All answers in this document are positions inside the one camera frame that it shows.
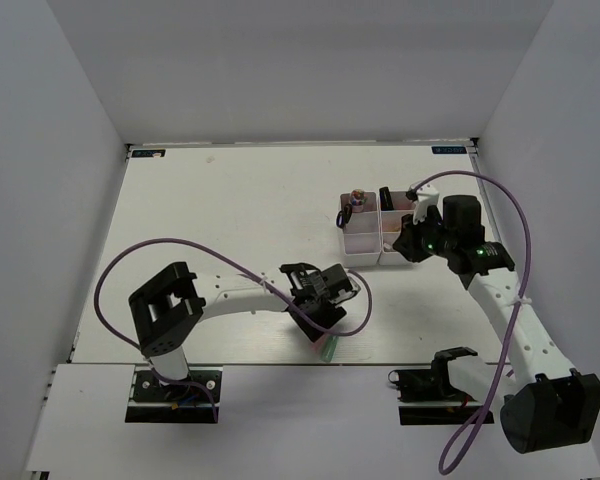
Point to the black handled scissors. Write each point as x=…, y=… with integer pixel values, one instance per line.
x=344, y=215

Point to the left blue table label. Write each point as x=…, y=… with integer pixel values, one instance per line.
x=148, y=153

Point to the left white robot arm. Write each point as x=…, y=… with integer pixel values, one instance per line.
x=168, y=306

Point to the green capped black marker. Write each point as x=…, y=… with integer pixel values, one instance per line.
x=386, y=202

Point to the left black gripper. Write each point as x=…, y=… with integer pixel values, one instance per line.
x=331, y=313

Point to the white divided container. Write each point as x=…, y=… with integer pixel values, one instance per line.
x=360, y=241
x=391, y=258

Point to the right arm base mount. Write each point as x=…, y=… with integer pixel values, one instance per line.
x=422, y=403

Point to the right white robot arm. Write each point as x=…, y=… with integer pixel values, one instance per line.
x=547, y=403

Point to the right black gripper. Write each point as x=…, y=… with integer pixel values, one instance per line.
x=406, y=243

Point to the left white divided container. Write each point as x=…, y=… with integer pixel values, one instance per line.
x=360, y=241

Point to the right white divided container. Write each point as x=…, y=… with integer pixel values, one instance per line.
x=391, y=258

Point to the pink correction tape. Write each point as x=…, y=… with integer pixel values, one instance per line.
x=318, y=345

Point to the blue table label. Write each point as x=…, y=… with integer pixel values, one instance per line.
x=148, y=153
x=448, y=150

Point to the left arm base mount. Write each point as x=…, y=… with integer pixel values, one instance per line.
x=152, y=402

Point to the right blue table label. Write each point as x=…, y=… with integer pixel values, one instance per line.
x=448, y=150

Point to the pink tube of pencils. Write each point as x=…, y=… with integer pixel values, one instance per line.
x=357, y=200

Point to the green correction tape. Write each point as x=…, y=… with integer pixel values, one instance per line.
x=328, y=349

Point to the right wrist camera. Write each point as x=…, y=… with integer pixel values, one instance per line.
x=422, y=197

